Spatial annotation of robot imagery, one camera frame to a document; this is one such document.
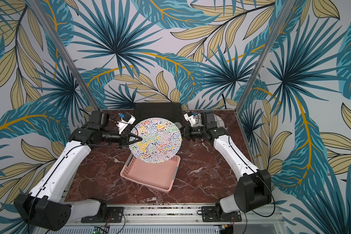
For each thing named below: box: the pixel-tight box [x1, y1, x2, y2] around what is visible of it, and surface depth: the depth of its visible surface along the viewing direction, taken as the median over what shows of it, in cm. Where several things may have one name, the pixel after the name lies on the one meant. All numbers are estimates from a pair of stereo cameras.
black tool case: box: [133, 102, 183, 130], surface depth 114 cm
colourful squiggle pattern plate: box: [128, 117, 182, 164], surface depth 71 cm
